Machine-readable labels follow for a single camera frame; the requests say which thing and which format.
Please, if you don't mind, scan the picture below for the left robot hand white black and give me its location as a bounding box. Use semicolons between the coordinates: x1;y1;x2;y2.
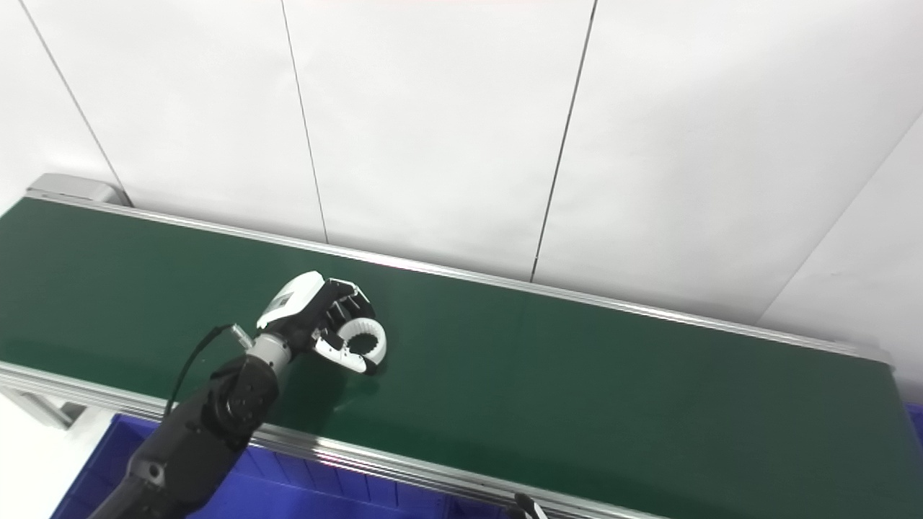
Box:
256;271;378;376

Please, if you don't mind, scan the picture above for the white plastic ring part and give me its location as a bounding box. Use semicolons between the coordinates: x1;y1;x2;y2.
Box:
337;320;388;370

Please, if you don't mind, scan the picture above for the blue bin with white parts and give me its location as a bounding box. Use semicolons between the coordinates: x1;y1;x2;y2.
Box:
50;414;448;519

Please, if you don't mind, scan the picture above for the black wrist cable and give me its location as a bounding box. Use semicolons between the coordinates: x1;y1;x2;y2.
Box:
164;324;253;420

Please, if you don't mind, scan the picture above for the green conveyor belt aluminium frame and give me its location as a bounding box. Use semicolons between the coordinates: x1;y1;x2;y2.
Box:
0;173;923;519

